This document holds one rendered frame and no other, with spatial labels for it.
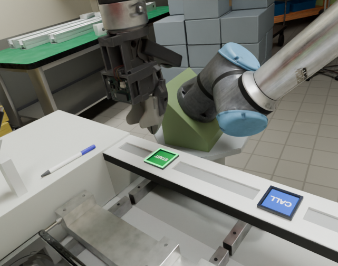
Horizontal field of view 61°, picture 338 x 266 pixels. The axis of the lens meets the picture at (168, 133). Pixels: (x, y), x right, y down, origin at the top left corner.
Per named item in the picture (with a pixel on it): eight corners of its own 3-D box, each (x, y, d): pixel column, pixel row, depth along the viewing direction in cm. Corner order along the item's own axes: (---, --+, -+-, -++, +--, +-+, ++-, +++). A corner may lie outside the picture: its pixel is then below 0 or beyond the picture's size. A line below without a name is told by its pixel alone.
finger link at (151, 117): (137, 144, 56) (127, 101, 52) (157, 130, 60) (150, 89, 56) (149, 148, 55) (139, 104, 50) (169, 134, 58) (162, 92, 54)
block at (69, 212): (67, 227, 61) (62, 217, 59) (58, 220, 63) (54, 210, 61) (96, 203, 65) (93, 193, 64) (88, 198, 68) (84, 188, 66)
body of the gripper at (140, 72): (107, 102, 53) (89, 35, 47) (139, 85, 59) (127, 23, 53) (136, 109, 49) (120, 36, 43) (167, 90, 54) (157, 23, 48)
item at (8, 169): (1, 210, 55) (-33, 153, 48) (-7, 202, 57) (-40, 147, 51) (30, 191, 59) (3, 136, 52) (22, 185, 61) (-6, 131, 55)
